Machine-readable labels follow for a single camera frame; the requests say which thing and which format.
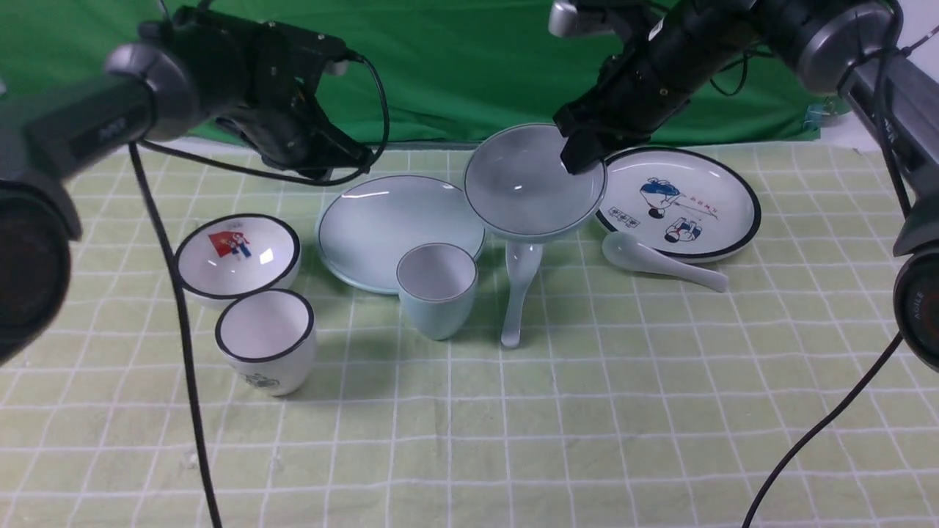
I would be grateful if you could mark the pale blue bowl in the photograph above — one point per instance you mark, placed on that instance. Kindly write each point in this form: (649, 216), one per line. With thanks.
(516, 184)

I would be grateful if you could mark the white ceramic spoon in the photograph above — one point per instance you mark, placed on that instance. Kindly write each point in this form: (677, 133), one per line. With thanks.
(625, 251)

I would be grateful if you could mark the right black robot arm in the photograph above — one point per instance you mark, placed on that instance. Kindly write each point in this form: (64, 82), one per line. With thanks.
(844, 48)

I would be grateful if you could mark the pale blue cup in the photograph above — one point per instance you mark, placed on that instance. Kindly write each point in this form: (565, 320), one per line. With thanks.
(437, 285)

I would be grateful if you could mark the pale blue ceramic spoon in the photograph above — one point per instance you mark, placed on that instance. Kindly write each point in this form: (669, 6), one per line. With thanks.
(522, 263)

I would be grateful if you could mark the pale blue plate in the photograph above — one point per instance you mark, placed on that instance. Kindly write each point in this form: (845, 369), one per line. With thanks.
(363, 234)

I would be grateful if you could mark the light green checkered tablecloth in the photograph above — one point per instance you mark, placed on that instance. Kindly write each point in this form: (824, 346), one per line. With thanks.
(632, 401)

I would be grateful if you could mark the clear clip on backdrop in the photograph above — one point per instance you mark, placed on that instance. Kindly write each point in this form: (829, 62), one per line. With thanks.
(820, 116)

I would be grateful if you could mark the white cup black rim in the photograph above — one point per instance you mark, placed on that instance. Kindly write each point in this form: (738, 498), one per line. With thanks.
(269, 338)

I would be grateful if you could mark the white plate cartoon print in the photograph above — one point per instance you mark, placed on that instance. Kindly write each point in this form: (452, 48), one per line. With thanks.
(683, 204)

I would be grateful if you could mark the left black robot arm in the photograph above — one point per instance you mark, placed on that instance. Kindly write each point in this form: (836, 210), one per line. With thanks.
(48, 139)

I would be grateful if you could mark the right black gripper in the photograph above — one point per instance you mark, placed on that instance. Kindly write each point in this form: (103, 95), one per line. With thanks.
(663, 63)

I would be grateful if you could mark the green backdrop cloth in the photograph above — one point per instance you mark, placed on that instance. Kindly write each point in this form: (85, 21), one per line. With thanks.
(454, 71)

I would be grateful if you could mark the white bowl black rim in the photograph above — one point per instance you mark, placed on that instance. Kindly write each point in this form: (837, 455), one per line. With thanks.
(235, 256)

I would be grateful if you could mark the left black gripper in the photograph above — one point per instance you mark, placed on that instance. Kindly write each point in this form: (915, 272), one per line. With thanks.
(257, 81)

